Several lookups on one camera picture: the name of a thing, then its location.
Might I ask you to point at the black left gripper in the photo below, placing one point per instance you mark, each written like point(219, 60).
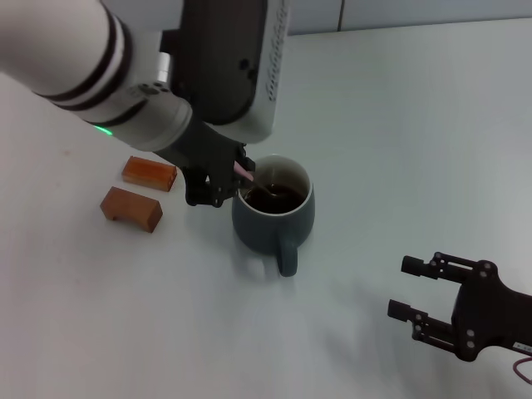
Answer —
point(203, 145)

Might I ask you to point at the grey ceramic cup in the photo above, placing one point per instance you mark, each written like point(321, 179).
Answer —
point(257, 230)

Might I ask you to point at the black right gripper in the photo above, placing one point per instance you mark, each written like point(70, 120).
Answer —
point(490, 316)

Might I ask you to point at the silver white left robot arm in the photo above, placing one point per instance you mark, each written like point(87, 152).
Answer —
point(83, 62)

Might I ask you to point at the brown arched wooden block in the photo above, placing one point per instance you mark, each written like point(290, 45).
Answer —
point(133, 208)

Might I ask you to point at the orange wooden block with holes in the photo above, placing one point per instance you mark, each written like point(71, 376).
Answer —
point(149, 172)

